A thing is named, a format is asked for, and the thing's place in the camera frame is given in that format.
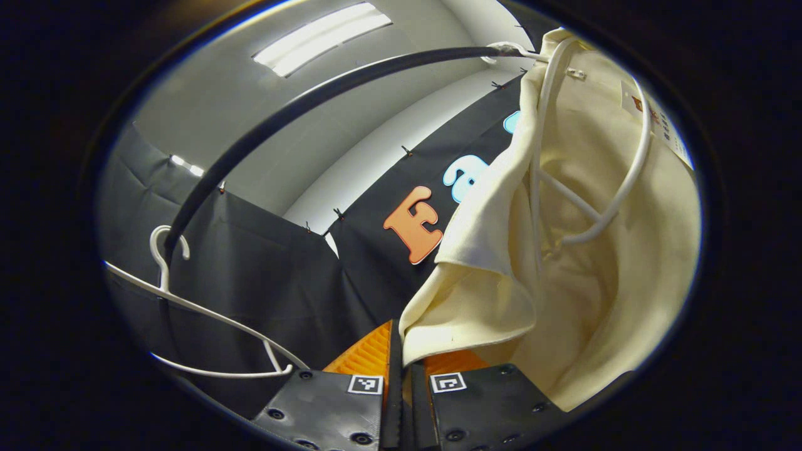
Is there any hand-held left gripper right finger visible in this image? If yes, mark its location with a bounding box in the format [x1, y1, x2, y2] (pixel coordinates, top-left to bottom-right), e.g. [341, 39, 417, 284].
[407, 348, 568, 451]

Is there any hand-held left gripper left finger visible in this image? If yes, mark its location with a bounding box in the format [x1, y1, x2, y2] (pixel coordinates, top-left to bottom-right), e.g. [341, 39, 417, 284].
[253, 318, 405, 451]

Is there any cream button shirt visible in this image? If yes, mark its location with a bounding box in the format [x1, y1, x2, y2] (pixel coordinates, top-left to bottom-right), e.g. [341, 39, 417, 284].
[399, 28, 701, 413]

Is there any white plastic clothes hanger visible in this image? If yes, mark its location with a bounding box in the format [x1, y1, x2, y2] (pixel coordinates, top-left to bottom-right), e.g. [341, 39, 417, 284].
[481, 38, 654, 276]
[103, 224, 309, 380]

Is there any black backdrop cloth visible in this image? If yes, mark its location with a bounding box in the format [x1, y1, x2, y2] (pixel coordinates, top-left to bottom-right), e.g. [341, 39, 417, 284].
[97, 3, 552, 419]

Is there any ceiling light panel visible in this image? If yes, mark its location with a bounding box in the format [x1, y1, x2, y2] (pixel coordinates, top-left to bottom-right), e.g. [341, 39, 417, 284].
[253, 2, 393, 79]
[169, 155, 204, 177]

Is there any black clothes rail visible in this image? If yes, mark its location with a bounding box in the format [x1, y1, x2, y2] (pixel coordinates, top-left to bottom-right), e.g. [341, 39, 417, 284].
[162, 45, 505, 264]

